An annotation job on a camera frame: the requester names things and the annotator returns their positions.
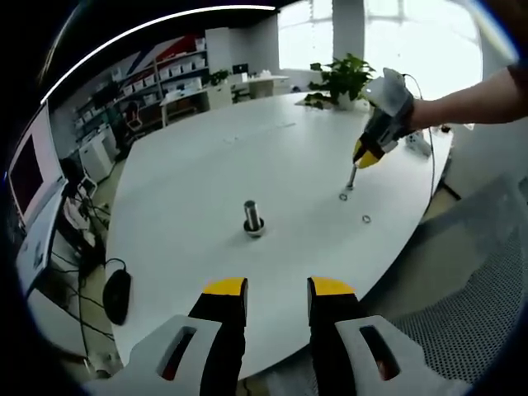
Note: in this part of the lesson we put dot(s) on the large steel threaded stud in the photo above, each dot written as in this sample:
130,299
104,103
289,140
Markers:
251,212

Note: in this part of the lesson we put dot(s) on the small dark monitor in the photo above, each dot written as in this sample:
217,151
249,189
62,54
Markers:
241,68

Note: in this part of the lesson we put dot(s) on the shelving with white bins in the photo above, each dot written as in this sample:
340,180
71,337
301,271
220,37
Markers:
156,78

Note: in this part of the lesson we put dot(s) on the long curved ceiling light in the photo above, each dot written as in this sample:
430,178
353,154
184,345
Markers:
136,31

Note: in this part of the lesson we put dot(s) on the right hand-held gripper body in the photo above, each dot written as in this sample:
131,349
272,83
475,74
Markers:
389,97

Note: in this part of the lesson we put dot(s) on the small steel threaded stud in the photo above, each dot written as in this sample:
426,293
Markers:
351,177

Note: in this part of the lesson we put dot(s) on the large leafy green plant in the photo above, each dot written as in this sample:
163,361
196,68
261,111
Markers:
342,76

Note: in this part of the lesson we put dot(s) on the white cabinet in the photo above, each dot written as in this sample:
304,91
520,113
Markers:
97,152

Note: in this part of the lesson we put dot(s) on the black computer mouse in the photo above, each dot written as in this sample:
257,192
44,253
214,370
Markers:
117,295

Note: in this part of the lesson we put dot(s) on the grey mesh office chair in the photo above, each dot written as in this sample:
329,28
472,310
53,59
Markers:
466,288

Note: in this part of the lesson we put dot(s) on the silver framed computer monitor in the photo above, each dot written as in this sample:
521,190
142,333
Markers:
35,173

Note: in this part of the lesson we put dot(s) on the white office chair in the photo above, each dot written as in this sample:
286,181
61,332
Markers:
87,187

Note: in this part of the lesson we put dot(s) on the white plant pot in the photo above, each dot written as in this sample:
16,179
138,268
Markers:
347,104

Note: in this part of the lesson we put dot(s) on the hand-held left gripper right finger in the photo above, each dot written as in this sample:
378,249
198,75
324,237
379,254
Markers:
334,330

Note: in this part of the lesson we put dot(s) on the small green potted plant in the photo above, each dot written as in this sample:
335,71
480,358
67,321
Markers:
219,77

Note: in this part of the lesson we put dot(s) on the white office desk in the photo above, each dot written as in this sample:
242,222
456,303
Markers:
39,255

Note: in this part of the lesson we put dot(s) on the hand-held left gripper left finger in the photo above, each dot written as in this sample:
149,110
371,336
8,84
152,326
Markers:
214,330

